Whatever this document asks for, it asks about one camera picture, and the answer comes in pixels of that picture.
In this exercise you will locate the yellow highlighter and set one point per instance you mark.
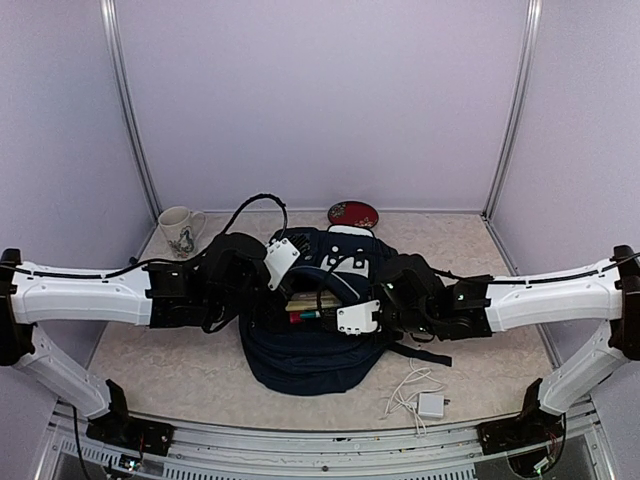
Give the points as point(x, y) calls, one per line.
point(313, 295)

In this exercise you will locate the red floral plate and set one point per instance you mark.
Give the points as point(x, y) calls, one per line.
point(353, 213)

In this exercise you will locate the metal frame rail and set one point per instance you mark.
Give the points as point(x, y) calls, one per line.
point(207, 451)

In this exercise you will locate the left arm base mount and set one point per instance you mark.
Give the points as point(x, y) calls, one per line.
point(117, 427)

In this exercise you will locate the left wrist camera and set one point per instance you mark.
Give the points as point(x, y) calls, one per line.
point(281, 254)

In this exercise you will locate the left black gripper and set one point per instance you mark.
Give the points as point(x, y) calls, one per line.
point(271, 311)

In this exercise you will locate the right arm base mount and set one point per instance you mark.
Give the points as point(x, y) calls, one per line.
point(529, 427)

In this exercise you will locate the white charger adapter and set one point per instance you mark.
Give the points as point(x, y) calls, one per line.
point(430, 406)

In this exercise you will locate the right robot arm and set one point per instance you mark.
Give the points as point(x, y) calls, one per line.
point(411, 297)

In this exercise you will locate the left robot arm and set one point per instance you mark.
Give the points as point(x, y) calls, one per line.
point(206, 291)

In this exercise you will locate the white paper cup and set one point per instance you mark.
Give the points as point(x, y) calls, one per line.
point(182, 228)

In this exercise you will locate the navy blue backpack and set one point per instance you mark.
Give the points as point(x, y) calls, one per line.
point(311, 359)

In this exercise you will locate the pink black highlighter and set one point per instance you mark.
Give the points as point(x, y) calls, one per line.
point(295, 318)

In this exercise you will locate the corner aluminium post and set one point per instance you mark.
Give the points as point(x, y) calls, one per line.
point(114, 43)
point(517, 106)

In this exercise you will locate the left corner aluminium post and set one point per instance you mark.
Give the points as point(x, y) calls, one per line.
point(114, 43)

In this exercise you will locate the right corner aluminium post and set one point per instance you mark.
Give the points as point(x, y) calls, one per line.
point(517, 106)

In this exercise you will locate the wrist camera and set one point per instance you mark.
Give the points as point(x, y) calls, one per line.
point(281, 254)
point(356, 320)

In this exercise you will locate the teal pen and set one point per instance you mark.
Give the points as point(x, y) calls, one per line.
point(313, 315)

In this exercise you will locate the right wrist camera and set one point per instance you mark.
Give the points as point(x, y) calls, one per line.
point(356, 320)

